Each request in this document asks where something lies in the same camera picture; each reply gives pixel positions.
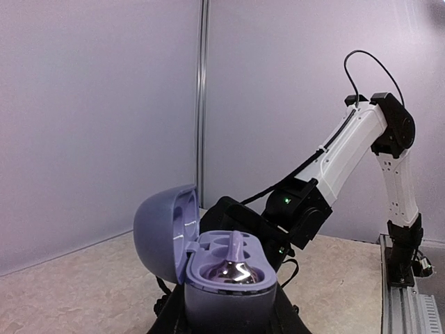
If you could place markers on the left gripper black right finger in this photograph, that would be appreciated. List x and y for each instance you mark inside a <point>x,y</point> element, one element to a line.
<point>284,318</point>

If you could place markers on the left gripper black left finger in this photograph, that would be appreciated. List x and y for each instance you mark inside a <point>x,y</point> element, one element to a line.
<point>170,310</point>

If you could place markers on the silver earbud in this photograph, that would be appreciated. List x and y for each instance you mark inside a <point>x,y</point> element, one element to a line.
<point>233,268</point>

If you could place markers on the purple earbud charging case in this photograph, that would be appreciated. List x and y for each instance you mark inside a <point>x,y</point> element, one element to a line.
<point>168,241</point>

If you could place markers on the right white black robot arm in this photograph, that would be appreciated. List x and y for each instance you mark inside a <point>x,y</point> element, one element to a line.
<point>297,206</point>

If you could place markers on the front aluminium rail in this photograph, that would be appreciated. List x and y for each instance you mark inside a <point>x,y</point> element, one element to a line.
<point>406,309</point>

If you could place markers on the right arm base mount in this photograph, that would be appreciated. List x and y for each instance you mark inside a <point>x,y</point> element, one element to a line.
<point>403,275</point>

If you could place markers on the right aluminium frame post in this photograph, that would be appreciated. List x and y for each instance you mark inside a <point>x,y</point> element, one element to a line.
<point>201,97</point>

